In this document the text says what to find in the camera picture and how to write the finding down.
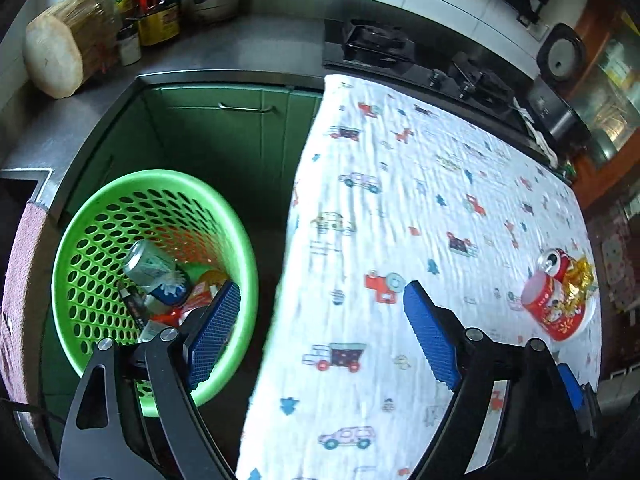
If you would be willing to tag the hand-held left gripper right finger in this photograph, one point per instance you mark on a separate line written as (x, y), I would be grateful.
(430, 335)

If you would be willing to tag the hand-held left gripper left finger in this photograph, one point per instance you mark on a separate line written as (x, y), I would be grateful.
(215, 330)

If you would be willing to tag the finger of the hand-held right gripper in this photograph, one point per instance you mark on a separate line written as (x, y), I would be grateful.
(570, 385)

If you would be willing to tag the yellow plastic packet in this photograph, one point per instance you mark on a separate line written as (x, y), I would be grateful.
(212, 277)

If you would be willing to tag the red paper cup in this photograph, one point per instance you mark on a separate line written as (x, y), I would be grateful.
(555, 310)

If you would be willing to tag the blue drink can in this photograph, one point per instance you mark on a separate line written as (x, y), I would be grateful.
(150, 267)

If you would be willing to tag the gold wrapper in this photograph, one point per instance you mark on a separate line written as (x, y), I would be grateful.
(580, 277)

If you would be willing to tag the red and gold drink can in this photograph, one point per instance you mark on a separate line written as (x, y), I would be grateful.
(552, 262)

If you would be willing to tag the green plastic basket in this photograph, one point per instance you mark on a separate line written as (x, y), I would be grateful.
(150, 180)

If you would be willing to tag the white printed tablecloth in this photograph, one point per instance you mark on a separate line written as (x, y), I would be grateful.
(400, 210)

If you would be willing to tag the patterned floor mat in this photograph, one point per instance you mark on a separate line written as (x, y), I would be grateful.
(617, 265)

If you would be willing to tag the green kitchen cabinets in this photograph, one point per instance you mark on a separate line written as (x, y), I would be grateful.
(225, 135)

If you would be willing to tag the pink cloth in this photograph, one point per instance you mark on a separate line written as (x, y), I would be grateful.
(25, 270)

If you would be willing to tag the small green packet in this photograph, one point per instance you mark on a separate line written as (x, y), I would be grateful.
(567, 172)

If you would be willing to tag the white rag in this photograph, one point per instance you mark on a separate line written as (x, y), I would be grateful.
(537, 135)

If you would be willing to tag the steel sink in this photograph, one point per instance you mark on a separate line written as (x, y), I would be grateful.
(20, 187)

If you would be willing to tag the black rice cooker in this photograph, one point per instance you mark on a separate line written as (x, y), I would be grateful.
(555, 105)

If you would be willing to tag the black gas stove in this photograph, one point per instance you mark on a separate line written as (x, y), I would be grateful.
(400, 57)

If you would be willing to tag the wooden glass door cabinet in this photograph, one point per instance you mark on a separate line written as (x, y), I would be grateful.
(610, 95)

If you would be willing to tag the small glass jar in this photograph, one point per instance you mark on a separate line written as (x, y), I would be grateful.
(129, 47)

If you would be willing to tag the round wooden chopping block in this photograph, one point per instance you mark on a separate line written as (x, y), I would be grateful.
(55, 55)

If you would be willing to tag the large oil bottle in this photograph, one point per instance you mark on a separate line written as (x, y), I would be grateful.
(160, 15)

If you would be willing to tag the clear plastic bottle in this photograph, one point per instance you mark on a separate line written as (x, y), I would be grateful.
(110, 25)

